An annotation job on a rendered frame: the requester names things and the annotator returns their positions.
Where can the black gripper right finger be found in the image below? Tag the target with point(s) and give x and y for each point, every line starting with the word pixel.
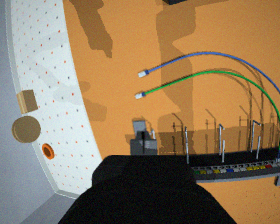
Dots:
pixel 149 145

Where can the dark grey rack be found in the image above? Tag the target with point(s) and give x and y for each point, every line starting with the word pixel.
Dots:
pixel 235 166

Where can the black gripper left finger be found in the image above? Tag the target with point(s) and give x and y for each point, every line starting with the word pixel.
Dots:
pixel 136 145

